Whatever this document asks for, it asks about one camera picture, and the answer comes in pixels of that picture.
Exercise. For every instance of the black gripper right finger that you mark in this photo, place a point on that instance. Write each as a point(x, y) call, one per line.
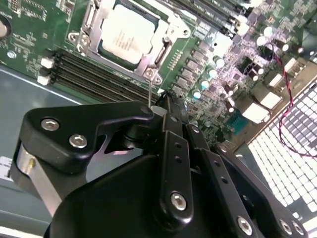
point(230, 198)

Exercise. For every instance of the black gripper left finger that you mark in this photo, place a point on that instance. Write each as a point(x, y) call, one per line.
point(74, 119)

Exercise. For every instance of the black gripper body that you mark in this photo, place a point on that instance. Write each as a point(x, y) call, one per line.
point(119, 203)

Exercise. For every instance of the silver CPU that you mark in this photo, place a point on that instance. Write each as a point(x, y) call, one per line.
point(126, 34)

